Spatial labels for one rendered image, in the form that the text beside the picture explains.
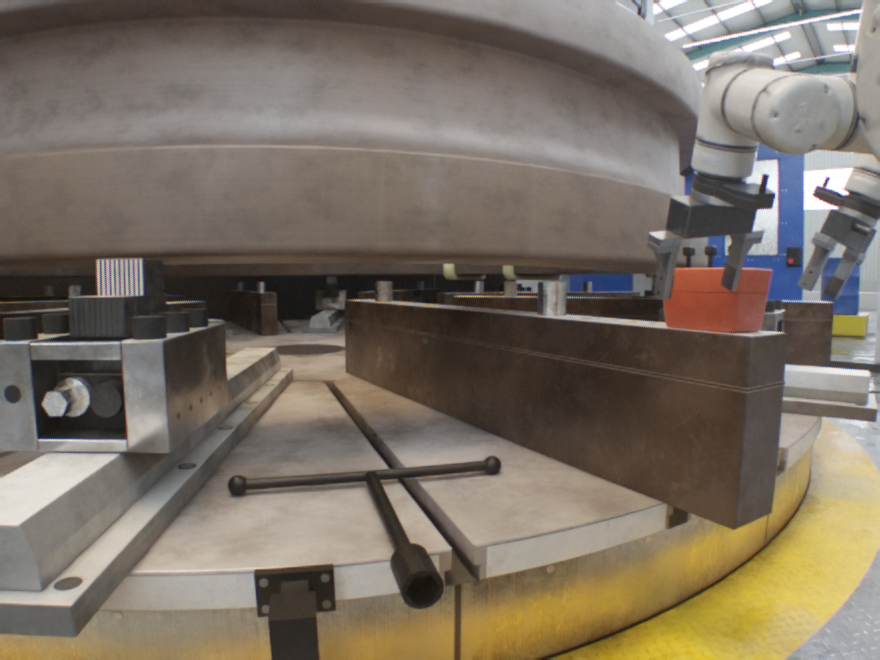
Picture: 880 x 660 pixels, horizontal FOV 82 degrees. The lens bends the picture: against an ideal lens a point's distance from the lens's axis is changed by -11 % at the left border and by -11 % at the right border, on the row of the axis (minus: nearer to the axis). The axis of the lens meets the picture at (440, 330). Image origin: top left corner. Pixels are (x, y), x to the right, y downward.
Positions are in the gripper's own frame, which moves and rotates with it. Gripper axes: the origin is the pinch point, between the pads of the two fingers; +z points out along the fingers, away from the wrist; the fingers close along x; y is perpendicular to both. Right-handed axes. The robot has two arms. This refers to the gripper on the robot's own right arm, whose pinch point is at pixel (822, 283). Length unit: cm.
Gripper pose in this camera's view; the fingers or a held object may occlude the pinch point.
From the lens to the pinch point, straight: 123.5
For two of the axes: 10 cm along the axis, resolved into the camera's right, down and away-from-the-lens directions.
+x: 8.3, 0.7, 5.5
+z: -3.1, 8.8, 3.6
